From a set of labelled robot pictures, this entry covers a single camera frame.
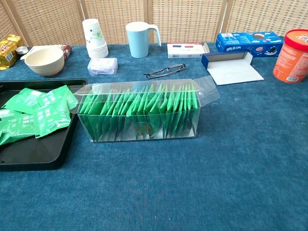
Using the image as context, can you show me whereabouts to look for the transparent plastic box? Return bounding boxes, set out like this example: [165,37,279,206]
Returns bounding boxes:
[73,76,221,144]

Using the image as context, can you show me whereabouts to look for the white box red blue print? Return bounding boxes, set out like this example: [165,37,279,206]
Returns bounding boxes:
[167,42,211,59]

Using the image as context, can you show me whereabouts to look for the open blue white carton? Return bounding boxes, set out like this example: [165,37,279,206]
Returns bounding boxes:
[201,51,265,86]

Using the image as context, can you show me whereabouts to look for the blue cookie box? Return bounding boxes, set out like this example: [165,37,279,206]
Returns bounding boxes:
[215,31,285,58]

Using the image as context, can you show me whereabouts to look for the orange round tub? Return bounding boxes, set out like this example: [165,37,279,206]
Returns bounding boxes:
[272,28,308,84]

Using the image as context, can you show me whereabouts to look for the black framed eyeglasses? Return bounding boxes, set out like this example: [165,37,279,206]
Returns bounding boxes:
[143,63,187,80]

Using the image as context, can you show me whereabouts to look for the blue felt table cloth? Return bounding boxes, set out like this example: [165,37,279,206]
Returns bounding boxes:
[0,42,308,231]

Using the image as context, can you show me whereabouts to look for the small clear plastic case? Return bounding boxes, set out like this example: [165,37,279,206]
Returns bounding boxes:
[87,57,118,77]

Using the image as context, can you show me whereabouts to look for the light blue pitcher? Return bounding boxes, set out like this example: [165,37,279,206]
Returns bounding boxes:
[125,21,162,59]

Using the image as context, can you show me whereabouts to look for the stack of white paper cups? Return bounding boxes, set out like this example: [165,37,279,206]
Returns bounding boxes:
[82,18,109,59]

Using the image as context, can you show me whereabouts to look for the woven rattan folding screen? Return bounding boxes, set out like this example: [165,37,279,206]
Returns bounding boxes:
[0,0,308,48]

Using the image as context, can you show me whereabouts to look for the beige bowl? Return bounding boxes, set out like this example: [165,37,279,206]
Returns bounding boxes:
[24,47,65,77]

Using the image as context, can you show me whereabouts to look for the black plastic tray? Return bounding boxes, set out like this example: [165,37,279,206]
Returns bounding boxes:
[0,77,89,172]

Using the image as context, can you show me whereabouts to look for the gold foil snack pack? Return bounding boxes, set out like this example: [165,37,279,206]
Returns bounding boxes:
[0,33,24,71]

